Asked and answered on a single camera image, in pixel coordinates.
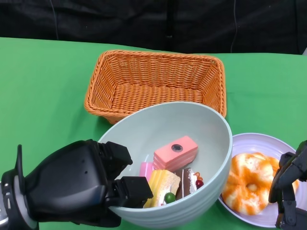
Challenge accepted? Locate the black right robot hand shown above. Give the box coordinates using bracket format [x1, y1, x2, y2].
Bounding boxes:
[268, 140, 307, 230]

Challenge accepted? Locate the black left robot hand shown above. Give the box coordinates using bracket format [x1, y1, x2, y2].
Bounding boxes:
[23, 139, 154, 227]

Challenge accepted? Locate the orange striped shell bread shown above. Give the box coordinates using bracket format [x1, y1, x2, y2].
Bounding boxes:
[251, 152, 300, 192]

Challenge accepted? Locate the orange striped ring bread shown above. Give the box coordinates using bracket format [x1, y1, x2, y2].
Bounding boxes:
[222, 153, 273, 214]

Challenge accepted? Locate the pink striped cake piece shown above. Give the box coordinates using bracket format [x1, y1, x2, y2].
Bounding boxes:
[139, 162, 155, 178]

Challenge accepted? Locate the yellow layered cake slice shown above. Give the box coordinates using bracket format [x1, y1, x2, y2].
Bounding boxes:
[143, 169, 181, 208]

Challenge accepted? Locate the chocolate layered cake slice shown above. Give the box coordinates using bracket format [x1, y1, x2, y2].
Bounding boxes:
[175, 167, 204, 199]

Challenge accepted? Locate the salmon cake block with blueberry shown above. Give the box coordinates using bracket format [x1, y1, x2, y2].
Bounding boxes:
[153, 136, 199, 172]

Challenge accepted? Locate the pale green bowl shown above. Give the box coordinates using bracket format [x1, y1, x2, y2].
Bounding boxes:
[97, 101, 233, 228]

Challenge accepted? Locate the lavender white plate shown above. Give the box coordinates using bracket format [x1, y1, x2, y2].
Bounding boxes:
[218, 133, 298, 228]

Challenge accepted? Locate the orange wicker basket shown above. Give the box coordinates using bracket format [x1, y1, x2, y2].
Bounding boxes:
[83, 49, 227, 125]

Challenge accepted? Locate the green tablecloth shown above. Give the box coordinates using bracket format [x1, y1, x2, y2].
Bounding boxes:
[0, 35, 307, 230]

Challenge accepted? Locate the black backdrop curtain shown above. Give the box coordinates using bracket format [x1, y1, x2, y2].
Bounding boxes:
[0, 0, 307, 56]

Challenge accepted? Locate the black backdrop strap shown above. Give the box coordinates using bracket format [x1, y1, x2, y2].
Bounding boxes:
[165, 0, 175, 38]

